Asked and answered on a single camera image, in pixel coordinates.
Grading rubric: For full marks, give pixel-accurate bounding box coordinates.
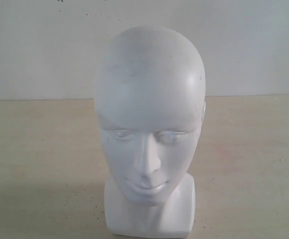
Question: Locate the white mannequin head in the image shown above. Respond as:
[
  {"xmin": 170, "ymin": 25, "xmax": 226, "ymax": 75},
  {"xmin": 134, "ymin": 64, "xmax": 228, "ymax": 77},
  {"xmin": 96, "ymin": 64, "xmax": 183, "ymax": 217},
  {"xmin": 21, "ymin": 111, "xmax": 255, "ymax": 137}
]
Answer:
[{"xmin": 94, "ymin": 26, "xmax": 206, "ymax": 239}]

